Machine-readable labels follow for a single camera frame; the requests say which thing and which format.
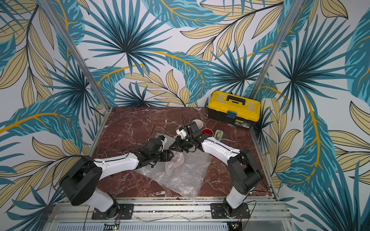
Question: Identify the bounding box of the clear bubble wrap sheet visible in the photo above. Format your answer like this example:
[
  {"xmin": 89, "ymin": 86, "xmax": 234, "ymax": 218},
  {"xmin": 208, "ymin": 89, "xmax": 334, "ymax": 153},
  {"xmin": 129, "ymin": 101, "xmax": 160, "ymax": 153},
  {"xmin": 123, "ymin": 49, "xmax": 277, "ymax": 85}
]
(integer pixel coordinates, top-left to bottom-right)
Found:
[{"xmin": 136, "ymin": 149, "xmax": 212, "ymax": 198}]

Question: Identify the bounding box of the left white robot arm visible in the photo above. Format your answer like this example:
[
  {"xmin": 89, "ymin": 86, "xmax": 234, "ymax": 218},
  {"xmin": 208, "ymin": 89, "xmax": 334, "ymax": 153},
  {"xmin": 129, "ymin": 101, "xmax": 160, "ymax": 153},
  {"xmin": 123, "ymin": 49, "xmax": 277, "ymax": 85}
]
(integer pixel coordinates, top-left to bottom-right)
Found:
[{"xmin": 59, "ymin": 136, "xmax": 173, "ymax": 217}]

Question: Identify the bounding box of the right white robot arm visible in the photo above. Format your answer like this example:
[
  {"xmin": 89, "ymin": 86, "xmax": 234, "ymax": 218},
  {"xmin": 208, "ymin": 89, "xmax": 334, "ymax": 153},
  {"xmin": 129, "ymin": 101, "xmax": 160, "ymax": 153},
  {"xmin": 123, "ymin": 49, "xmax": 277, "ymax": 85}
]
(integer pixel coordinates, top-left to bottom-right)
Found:
[{"xmin": 169, "ymin": 125, "xmax": 263, "ymax": 210}]

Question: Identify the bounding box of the white mug red inside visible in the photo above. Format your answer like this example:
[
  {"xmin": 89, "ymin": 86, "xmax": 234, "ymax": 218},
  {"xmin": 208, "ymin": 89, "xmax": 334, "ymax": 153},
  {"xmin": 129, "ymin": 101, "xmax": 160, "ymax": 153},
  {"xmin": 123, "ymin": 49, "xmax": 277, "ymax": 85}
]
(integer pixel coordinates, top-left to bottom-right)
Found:
[{"xmin": 201, "ymin": 128, "xmax": 214, "ymax": 139}]

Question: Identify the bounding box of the lavender mug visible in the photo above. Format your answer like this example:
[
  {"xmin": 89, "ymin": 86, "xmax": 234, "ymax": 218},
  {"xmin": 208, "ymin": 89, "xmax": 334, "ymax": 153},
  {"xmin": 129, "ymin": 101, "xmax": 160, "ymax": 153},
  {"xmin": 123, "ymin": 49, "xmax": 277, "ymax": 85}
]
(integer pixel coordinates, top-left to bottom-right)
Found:
[{"xmin": 189, "ymin": 119, "xmax": 204, "ymax": 133}]

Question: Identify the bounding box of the small green white box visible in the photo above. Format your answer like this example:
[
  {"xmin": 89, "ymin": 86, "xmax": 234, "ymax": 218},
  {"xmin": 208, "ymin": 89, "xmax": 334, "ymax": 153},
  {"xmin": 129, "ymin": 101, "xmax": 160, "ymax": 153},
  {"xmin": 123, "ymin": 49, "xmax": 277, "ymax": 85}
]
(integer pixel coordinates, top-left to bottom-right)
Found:
[{"xmin": 214, "ymin": 130, "xmax": 224, "ymax": 142}]

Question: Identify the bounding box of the yellow black toolbox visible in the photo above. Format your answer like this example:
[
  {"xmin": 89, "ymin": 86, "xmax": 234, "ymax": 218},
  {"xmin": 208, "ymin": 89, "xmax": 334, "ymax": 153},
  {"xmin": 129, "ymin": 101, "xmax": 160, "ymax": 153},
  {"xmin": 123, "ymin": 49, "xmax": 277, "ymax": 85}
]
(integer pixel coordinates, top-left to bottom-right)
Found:
[{"xmin": 208, "ymin": 91, "xmax": 261, "ymax": 129}]

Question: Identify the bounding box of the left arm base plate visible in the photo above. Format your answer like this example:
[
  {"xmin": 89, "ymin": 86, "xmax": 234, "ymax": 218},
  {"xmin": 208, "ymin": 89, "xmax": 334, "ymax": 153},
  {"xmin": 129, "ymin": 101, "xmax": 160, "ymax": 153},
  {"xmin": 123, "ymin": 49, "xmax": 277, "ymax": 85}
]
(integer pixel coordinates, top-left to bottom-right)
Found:
[{"xmin": 92, "ymin": 203, "xmax": 134, "ymax": 221}]

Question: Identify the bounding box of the front aluminium rail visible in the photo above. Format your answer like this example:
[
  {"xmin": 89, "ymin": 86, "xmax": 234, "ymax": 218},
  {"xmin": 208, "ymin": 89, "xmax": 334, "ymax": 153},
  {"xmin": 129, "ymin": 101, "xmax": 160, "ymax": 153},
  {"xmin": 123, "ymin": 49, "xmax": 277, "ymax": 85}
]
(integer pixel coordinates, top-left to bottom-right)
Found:
[{"xmin": 44, "ymin": 197, "xmax": 295, "ymax": 231}]

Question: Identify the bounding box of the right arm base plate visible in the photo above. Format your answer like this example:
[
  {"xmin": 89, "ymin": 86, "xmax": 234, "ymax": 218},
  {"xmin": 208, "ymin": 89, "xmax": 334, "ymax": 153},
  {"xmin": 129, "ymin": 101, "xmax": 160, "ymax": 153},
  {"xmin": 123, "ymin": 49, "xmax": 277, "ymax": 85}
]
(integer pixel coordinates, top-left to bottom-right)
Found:
[{"xmin": 210, "ymin": 202, "xmax": 251, "ymax": 219}]

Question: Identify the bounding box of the right aluminium frame post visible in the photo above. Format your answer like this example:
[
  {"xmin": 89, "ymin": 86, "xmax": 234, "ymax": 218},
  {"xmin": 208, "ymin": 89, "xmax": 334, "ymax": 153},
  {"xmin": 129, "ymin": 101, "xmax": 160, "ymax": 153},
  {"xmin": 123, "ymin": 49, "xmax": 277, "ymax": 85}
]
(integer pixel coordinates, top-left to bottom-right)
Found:
[{"xmin": 249, "ymin": 0, "xmax": 303, "ymax": 100}]

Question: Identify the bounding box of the aluminium frame post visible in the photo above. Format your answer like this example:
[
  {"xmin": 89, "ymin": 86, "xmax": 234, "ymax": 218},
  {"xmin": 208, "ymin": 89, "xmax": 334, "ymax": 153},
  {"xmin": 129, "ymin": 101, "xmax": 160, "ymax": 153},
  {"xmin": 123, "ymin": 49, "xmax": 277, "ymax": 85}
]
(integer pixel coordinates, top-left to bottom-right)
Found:
[
  {"xmin": 39, "ymin": 0, "xmax": 111, "ymax": 111},
  {"xmin": 249, "ymin": 0, "xmax": 303, "ymax": 100}
]

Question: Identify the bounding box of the left aluminium frame post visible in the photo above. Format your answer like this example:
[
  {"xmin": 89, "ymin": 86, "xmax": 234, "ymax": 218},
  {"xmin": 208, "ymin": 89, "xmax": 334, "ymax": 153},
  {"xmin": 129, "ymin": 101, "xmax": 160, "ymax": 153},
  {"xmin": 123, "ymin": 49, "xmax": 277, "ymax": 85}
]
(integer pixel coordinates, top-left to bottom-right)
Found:
[{"xmin": 39, "ymin": 0, "xmax": 111, "ymax": 111}]

